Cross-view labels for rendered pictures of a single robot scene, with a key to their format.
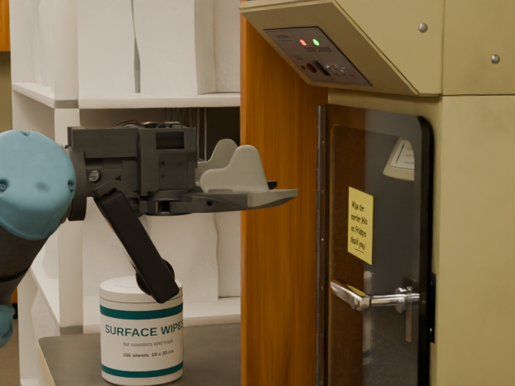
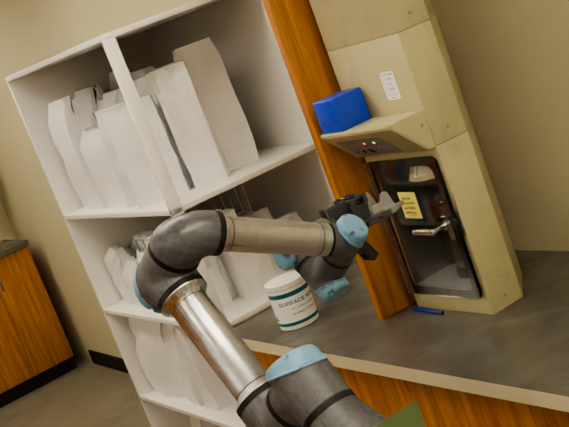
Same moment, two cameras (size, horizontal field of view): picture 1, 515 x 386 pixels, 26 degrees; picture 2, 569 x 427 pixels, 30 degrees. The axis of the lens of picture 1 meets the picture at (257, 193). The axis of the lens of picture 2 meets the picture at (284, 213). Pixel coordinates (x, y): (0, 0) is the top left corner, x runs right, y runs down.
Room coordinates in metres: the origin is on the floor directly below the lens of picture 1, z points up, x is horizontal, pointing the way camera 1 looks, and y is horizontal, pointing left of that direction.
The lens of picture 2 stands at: (-1.41, 0.79, 1.89)
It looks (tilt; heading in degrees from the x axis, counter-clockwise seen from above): 11 degrees down; 348
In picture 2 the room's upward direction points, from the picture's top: 21 degrees counter-clockwise
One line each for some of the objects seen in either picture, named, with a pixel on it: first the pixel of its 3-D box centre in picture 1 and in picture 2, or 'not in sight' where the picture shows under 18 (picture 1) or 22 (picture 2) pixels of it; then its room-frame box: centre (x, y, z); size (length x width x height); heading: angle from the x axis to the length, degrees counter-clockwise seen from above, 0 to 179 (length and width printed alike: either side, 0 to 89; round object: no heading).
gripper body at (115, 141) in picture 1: (132, 171); (346, 218); (1.04, 0.12, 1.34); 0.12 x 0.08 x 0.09; 107
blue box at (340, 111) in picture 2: not in sight; (341, 110); (1.31, -0.05, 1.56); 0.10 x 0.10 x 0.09; 17
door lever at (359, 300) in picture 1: (365, 294); (429, 230); (1.14, -0.11, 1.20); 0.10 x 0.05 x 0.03; 15
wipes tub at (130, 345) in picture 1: (142, 328); (291, 300); (1.72, 0.18, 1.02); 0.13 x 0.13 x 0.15
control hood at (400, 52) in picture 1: (329, 44); (375, 141); (1.21, -0.08, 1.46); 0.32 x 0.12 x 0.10; 17
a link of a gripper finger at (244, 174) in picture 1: (249, 176); (387, 202); (1.03, 0.01, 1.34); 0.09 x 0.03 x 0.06; 92
